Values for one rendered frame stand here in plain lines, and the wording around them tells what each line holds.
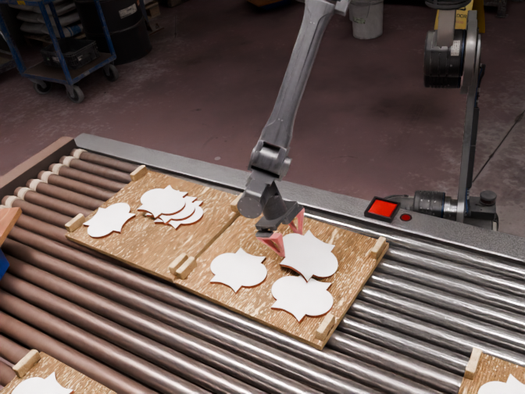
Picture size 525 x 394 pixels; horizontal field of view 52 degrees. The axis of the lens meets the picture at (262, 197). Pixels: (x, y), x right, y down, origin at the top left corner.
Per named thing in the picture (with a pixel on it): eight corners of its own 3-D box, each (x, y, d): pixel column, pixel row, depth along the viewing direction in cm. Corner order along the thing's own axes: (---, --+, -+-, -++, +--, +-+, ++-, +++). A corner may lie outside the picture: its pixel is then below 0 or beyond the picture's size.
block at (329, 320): (329, 319, 117) (328, 310, 116) (337, 322, 116) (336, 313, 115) (315, 338, 114) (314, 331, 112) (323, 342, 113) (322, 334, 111)
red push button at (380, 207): (376, 202, 150) (376, 198, 149) (397, 208, 147) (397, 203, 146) (367, 215, 146) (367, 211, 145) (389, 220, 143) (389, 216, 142)
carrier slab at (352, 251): (254, 205, 155) (253, 201, 154) (389, 247, 135) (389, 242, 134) (175, 285, 134) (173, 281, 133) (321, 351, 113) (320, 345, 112)
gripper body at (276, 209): (300, 206, 129) (289, 180, 126) (276, 233, 123) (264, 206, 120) (280, 206, 133) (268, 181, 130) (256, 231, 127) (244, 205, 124)
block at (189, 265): (192, 263, 137) (190, 255, 135) (198, 265, 136) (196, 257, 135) (176, 278, 133) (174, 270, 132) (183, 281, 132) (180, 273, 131)
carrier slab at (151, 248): (147, 173, 177) (146, 169, 176) (251, 203, 156) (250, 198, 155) (66, 238, 155) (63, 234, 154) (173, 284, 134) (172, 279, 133)
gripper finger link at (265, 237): (305, 244, 130) (290, 213, 126) (288, 263, 125) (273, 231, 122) (283, 242, 134) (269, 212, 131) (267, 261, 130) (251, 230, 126)
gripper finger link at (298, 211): (315, 231, 133) (301, 200, 129) (300, 249, 128) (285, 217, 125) (294, 230, 137) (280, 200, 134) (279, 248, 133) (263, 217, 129)
